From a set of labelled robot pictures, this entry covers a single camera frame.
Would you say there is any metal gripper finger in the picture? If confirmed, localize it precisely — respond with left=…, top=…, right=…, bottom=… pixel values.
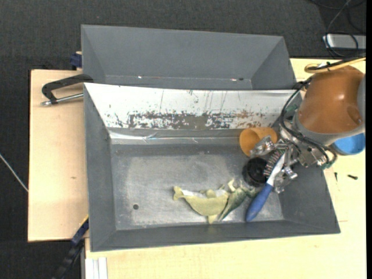
left=250, top=136, right=278, bottom=158
left=273, top=167, right=298, bottom=194

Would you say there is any orange cup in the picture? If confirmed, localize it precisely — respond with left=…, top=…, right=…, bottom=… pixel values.
left=239, top=127, right=278, bottom=158

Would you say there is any black round lid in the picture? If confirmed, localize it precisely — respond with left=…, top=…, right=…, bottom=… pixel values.
left=242, top=157, right=269, bottom=186

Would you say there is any blue and white brush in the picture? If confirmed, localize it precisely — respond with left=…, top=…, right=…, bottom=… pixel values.
left=245, top=150, right=287, bottom=223

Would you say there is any pale yellow toy dolphin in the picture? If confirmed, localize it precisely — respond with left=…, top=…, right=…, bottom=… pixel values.
left=173, top=184, right=230, bottom=217

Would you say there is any grey metal bin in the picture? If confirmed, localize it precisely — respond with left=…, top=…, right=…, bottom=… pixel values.
left=80, top=24, right=341, bottom=252

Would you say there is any pale wood board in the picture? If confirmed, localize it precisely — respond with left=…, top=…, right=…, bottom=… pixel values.
left=27, top=68, right=90, bottom=242

